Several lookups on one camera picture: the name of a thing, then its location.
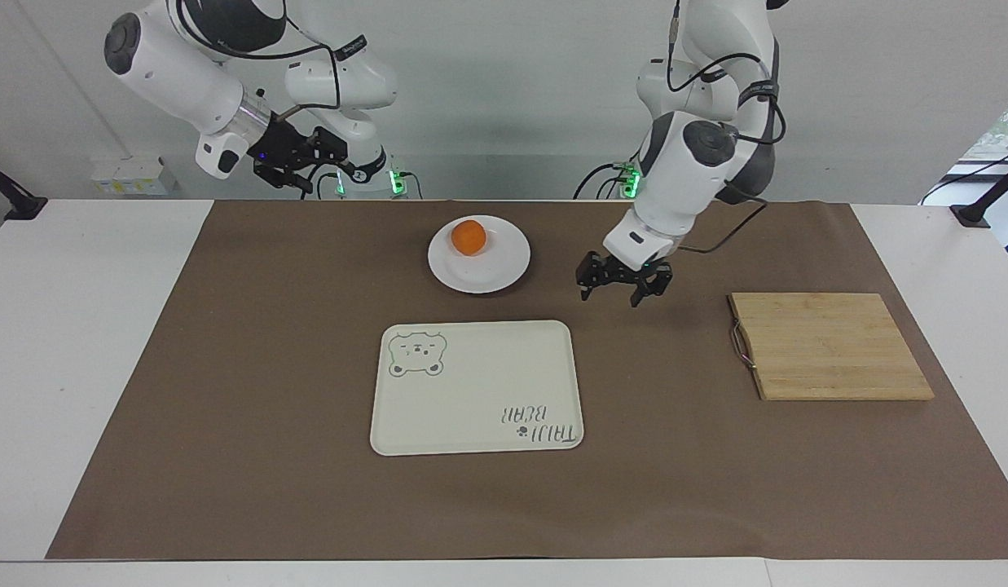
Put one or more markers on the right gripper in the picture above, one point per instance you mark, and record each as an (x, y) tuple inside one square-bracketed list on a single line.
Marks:
[(282, 145)]

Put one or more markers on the white and yellow box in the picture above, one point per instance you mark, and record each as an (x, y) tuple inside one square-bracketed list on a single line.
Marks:
[(133, 175)]

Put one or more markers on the orange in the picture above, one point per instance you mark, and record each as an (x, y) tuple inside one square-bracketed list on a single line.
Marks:
[(468, 237)]

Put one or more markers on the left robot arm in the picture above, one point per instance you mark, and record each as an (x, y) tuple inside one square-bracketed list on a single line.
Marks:
[(675, 179)]

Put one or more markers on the bamboo cutting board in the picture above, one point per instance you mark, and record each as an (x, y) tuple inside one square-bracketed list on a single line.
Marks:
[(829, 346)]

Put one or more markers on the cream tray with bear print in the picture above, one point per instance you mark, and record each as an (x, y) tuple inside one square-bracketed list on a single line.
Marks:
[(479, 391)]

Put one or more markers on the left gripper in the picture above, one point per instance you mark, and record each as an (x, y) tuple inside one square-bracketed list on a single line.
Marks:
[(634, 271)]

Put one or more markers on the black stand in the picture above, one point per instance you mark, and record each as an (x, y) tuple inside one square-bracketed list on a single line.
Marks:
[(15, 202), (980, 208)]

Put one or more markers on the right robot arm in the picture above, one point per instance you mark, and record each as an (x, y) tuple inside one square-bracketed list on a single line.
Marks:
[(169, 73)]

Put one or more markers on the white round plate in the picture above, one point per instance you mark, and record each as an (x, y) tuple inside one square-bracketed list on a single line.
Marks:
[(479, 273)]

